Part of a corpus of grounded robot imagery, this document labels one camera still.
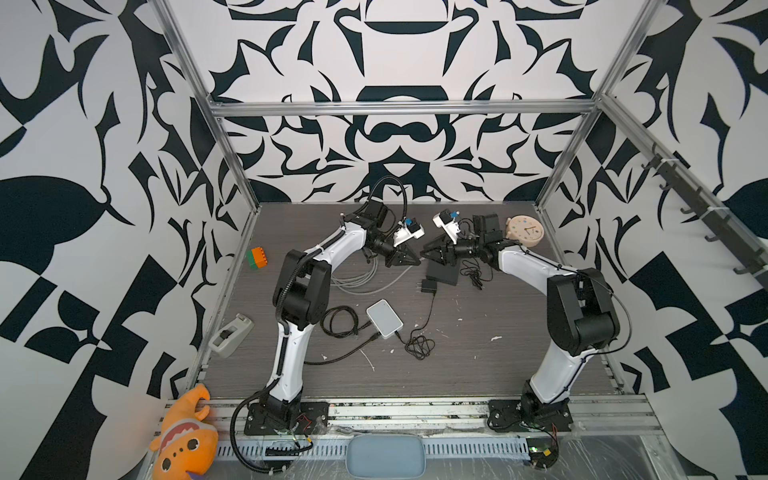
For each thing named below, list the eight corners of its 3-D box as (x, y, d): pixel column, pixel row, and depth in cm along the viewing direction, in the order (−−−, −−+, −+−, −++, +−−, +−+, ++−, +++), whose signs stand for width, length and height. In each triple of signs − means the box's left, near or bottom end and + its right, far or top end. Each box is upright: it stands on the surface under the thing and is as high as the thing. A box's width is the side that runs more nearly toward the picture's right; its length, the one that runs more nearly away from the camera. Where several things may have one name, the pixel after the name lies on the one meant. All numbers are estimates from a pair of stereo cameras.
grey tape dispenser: (214, 351, 87) (205, 344, 83) (241, 318, 93) (235, 310, 89) (230, 361, 85) (222, 355, 81) (257, 327, 92) (251, 320, 87)
